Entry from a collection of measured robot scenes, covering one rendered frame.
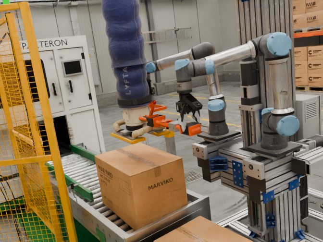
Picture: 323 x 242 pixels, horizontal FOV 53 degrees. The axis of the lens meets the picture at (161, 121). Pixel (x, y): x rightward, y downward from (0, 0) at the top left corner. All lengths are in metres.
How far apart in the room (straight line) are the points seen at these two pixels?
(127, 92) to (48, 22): 8.98
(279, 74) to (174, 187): 1.00
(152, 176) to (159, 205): 0.21
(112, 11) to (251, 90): 0.99
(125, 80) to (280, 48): 0.93
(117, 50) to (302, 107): 1.26
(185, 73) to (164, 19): 10.96
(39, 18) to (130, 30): 8.93
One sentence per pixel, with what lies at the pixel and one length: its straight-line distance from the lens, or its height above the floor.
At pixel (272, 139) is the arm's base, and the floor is 1.09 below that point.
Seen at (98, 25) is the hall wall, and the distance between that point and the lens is 11.37.
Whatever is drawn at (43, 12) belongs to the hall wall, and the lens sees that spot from 10.94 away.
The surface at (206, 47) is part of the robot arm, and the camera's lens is 2.27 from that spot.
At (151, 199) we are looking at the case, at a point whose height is 0.75.
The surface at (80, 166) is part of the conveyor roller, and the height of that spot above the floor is 0.53.
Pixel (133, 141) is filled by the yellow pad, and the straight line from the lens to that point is 2.00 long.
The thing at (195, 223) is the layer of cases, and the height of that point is 0.54.
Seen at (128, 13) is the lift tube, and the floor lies 1.90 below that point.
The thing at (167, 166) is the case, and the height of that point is 0.93.
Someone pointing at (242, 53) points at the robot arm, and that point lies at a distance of 1.81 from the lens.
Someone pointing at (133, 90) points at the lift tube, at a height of 1.44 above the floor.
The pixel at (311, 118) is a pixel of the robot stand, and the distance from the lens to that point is 2.40.
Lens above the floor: 1.68
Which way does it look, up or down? 13 degrees down
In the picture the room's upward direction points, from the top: 7 degrees counter-clockwise
